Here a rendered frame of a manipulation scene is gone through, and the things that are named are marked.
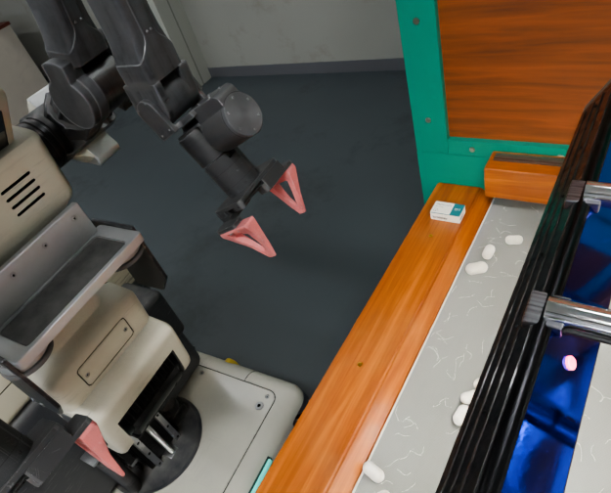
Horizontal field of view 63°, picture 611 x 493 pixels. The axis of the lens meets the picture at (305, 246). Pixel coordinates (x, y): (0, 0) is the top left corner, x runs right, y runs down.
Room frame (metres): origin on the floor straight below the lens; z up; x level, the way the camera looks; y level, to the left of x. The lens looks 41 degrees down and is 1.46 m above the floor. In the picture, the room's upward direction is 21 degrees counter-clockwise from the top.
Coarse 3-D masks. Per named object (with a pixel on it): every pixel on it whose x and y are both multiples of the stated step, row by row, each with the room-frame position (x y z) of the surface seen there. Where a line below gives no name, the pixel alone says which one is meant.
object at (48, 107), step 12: (48, 96) 0.80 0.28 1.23; (36, 108) 0.81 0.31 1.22; (48, 108) 0.78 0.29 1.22; (60, 120) 0.77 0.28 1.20; (72, 132) 0.77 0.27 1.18; (84, 132) 0.77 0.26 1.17; (96, 132) 0.80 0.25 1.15; (72, 144) 0.77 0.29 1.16; (84, 144) 0.78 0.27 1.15; (72, 156) 0.77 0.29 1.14
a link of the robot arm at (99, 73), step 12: (96, 60) 0.74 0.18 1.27; (108, 60) 0.74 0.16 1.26; (84, 72) 0.71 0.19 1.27; (96, 72) 0.72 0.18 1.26; (108, 72) 0.72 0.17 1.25; (108, 84) 0.71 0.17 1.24; (120, 84) 0.73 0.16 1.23; (108, 96) 0.71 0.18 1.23; (120, 96) 0.72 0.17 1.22; (120, 108) 0.75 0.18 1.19; (108, 120) 0.72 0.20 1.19
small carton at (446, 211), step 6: (438, 204) 0.75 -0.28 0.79; (444, 204) 0.74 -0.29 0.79; (450, 204) 0.73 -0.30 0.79; (456, 204) 0.73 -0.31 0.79; (462, 204) 0.72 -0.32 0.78; (432, 210) 0.74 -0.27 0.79; (438, 210) 0.73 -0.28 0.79; (444, 210) 0.72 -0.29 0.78; (450, 210) 0.72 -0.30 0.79; (456, 210) 0.71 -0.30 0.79; (462, 210) 0.71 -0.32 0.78; (432, 216) 0.73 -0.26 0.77; (438, 216) 0.73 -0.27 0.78; (444, 216) 0.72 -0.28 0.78; (450, 216) 0.71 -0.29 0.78; (456, 216) 0.70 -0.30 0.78; (462, 216) 0.71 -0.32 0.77; (456, 222) 0.70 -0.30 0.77
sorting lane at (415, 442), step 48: (480, 240) 0.66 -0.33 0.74; (528, 240) 0.61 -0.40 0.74; (480, 288) 0.55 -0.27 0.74; (432, 336) 0.49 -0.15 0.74; (480, 336) 0.46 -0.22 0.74; (432, 384) 0.41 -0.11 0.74; (384, 432) 0.36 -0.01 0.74; (432, 432) 0.34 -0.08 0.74; (384, 480) 0.30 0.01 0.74; (432, 480) 0.27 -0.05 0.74; (576, 480) 0.21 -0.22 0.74
